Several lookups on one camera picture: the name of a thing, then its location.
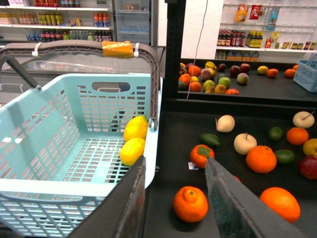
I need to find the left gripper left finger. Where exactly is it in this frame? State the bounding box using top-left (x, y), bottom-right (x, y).
top-left (68, 156), bottom-right (146, 238)

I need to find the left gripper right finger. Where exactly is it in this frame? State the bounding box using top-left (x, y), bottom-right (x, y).
top-left (205, 157), bottom-right (305, 238)

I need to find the yellow lemon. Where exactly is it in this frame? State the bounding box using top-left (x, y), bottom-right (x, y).
top-left (119, 138), bottom-right (146, 166)
top-left (123, 116), bottom-right (148, 142)

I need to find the light teal shopping basket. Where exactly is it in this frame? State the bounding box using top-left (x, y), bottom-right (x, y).
top-left (0, 73), bottom-right (161, 238)

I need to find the grey basket handle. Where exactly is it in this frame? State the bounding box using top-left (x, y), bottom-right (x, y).
top-left (0, 40), bottom-right (160, 127)

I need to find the black near shelf tray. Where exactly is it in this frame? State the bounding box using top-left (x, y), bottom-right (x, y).
top-left (141, 99), bottom-right (317, 238)

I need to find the black shelf tray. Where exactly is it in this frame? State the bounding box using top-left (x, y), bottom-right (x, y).
top-left (141, 99), bottom-right (317, 238)
top-left (178, 62), bottom-right (317, 107)

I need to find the black far shelf tray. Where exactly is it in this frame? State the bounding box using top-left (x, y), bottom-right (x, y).
top-left (178, 62), bottom-right (317, 107)

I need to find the far lemon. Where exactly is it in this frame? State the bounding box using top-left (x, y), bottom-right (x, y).
top-left (257, 65), bottom-right (268, 75)

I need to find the large orange front centre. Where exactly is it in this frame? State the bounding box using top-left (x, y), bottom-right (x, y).
top-left (260, 187), bottom-right (301, 223)

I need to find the large orange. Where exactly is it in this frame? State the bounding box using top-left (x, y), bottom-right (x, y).
top-left (260, 187), bottom-right (301, 223)
top-left (173, 186), bottom-right (209, 223)

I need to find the large orange far left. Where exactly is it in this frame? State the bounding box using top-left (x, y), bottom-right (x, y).
top-left (173, 186), bottom-right (209, 223)

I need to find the knobbed orange centre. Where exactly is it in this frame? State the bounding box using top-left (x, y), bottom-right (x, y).
top-left (246, 145), bottom-right (277, 174)

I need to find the orange persimmon green leaf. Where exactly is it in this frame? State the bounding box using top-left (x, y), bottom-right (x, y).
top-left (190, 144), bottom-right (215, 169)

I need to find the green avocado centre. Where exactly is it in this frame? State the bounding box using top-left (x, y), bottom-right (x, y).
top-left (274, 149), bottom-right (295, 165)

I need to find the dark green avocado left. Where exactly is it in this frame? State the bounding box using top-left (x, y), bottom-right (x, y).
top-left (199, 133), bottom-right (220, 149)

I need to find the red apple centre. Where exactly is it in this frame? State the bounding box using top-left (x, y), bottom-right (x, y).
top-left (298, 155), bottom-right (317, 180)

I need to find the green lime back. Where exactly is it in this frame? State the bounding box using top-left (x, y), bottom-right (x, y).
top-left (267, 127), bottom-right (283, 142)

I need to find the white pear lying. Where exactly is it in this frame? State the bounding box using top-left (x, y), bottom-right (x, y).
top-left (215, 115), bottom-right (235, 133)

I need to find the yellow orange apple front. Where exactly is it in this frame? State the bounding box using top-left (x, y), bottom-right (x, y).
top-left (303, 138), bottom-right (317, 156)

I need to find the small orange back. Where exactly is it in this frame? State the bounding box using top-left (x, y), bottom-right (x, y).
top-left (286, 127), bottom-right (309, 146)

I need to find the small orange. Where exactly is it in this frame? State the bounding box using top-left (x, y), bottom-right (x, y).
top-left (266, 68), bottom-right (279, 78)
top-left (286, 127), bottom-right (309, 146)

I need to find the white pear with stem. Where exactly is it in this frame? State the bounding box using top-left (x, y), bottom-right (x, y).
top-left (293, 111), bottom-right (315, 129)

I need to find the far peach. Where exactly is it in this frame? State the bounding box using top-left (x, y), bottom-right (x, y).
top-left (237, 73), bottom-right (249, 85)

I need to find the pile of far fruits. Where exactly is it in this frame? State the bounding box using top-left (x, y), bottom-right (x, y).
top-left (178, 62), bottom-right (240, 95)

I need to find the far small orange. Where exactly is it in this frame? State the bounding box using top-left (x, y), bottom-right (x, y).
top-left (266, 68), bottom-right (279, 78)

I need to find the far dark red apple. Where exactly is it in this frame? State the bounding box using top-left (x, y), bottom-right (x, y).
top-left (240, 63), bottom-right (251, 74)

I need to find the small blue basket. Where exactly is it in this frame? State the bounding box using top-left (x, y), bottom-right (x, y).
top-left (293, 54), bottom-right (317, 93)

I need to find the yellow label bottles group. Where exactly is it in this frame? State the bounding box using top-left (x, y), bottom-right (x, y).
top-left (246, 31), bottom-right (263, 48)

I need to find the dark sauce bottles row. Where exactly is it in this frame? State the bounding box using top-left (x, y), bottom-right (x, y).
top-left (216, 29), bottom-right (246, 47)

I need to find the black shelf post left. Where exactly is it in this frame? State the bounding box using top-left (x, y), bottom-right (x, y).
top-left (162, 0), bottom-right (186, 99)

